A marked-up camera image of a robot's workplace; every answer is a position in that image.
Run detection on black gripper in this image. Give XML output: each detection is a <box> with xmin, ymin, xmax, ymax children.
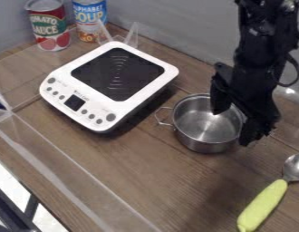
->
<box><xmin>211</xmin><ymin>48</ymin><xmax>282</xmax><ymax>147</ymax></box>

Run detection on silver pot with handles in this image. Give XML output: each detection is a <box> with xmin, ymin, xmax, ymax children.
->
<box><xmin>155</xmin><ymin>93</ymin><xmax>244</xmax><ymax>154</ymax></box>

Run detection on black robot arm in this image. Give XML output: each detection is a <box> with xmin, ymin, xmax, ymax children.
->
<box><xmin>211</xmin><ymin>0</ymin><xmax>299</xmax><ymax>146</ymax></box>

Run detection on white and black induction stove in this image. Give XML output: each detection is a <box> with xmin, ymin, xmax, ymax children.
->
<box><xmin>40</xmin><ymin>42</ymin><xmax>179</xmax><ymax>133</ymax></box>

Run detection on alphabet soup can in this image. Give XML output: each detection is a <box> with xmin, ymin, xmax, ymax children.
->
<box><xmin>72</xmin><ymin>0</ymin><xmax>108</xmax><ymax>43</ymax></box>

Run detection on tomato sauce can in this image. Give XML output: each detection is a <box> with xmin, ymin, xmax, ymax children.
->
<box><xmin>24</xmin><ymin>0</ymin><xmax>72</xmax><ymax>52</ymax></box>

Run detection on spoon with green handle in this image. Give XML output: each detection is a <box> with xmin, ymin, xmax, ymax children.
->
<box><xmin>238</xmin><ymin>154</ymin><xmax>299</xmax><ymax>232</ymax></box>

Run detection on clear acrylic corner bracket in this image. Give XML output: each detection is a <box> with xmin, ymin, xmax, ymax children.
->
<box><xmin>96</xmin><ymin>21</ymin><xmax>139</xmax><ymax>48</ymax></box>

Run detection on black metal frame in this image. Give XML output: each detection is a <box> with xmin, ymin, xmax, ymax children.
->
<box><xmin>0</xmin><ymin>189</ymin><xmax>43</xmax><ymax>232</ymax></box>

